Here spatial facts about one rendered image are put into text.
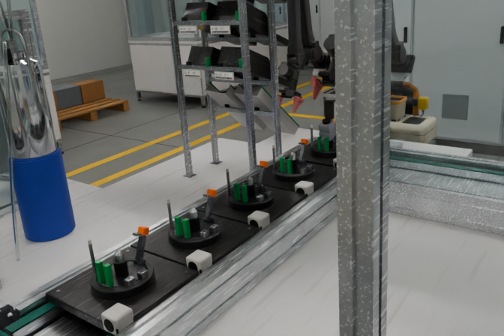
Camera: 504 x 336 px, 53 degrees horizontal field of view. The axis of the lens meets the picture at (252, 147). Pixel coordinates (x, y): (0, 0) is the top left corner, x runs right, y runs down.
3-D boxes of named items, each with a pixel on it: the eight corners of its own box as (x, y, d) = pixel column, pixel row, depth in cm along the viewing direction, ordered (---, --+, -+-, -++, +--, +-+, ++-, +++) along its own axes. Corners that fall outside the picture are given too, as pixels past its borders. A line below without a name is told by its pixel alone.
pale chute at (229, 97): (243, 126, 225) (247, 118, 226) (264, 130, 216) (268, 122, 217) (203, 91, 206) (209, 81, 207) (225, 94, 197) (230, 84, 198)
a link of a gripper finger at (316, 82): (322, 96, 181) (330, 73, 183) (304, 94, 185) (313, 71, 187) (329, 104, 186) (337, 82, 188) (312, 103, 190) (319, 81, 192)
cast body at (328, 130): (327, 130, 191) (324, 115, 188) (337, 132, 189) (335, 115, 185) (316, 142, 186) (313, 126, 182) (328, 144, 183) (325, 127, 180)
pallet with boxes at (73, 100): (93, 105, 765) (89, 78, 752) (129, 109, 719) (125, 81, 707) (19, 125, 673) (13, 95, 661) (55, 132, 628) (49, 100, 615)
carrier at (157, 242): (193, 215, 150) (188, 175, 146) (260, 234, 136) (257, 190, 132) (130, 252, 131) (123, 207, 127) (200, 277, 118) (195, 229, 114)
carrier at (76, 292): (129, 253, 131) (122, 208, 127) (199, 278, 117) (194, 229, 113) (46, 301, 113) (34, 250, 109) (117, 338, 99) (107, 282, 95)
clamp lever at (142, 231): (139, 257, 119) (144, 225, 119) (145, 259, 118) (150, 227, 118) (127, 259, 116) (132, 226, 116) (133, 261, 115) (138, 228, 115)
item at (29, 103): (41, 143, 168) (17, 25, 156) (67, 149, 160) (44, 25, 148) (1, 156, 157) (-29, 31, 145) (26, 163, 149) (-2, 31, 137)
